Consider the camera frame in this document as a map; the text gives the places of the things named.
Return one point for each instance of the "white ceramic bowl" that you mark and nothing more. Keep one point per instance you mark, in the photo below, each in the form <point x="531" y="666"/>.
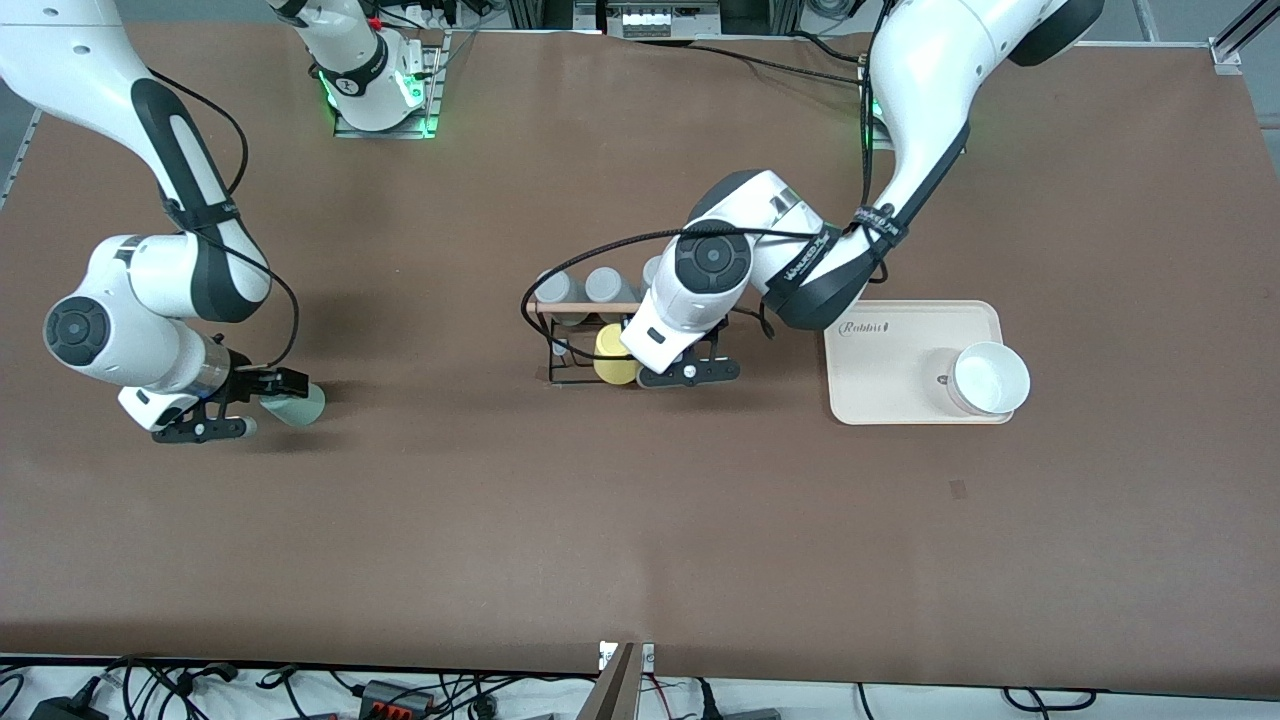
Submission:
<point x="990" y="378"/>

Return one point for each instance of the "black power adapter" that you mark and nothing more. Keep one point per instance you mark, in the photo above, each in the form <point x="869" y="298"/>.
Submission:
<point x="65" y="710"/>

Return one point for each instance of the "aluminium profile post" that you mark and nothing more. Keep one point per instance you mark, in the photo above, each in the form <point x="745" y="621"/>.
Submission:
<point x="615" y="690"/>

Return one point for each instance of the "grey plastic cup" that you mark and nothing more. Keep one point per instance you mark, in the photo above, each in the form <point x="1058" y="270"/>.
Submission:
<point x="606" y="285"/>
<point x="652" y="272"/>
<point x="558" y="288"/>

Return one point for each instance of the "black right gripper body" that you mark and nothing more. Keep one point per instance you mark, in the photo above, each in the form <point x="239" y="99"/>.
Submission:
<point x="243" y="383"/>

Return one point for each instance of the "white power strip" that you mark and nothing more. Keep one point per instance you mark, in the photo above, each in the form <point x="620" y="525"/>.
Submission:
<point x="660" y="20"/>

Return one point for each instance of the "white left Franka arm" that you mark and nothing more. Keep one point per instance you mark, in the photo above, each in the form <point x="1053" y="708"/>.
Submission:
<point x="930" y="90"/>

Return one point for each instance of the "yellow plastic cup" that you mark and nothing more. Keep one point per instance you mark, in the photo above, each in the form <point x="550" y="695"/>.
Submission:
<point x="612" y="355"/>

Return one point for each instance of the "beige plastic Rabbit tray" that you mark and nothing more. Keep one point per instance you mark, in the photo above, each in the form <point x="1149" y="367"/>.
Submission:
<point x="880" y="385"/>

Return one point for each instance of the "small white bracket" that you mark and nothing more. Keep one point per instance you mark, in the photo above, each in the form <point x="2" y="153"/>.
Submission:
<point x="648" y="656"/>

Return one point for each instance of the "black adapter red connectors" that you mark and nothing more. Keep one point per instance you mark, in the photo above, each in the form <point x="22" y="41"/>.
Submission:
<point x="395" y="698"/>

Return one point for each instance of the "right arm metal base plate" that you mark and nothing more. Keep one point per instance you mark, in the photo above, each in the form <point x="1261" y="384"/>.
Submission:
<point x="436" y="90"/>

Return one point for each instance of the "pale green plastic cup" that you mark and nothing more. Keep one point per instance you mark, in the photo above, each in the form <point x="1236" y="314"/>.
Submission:
<point x="300" y="408"/>

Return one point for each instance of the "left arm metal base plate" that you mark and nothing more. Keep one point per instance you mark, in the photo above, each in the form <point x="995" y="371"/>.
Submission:
<point x="880" y="135"/>

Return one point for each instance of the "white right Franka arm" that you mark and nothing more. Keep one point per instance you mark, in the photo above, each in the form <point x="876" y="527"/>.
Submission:
<point x="150" y="280"/>

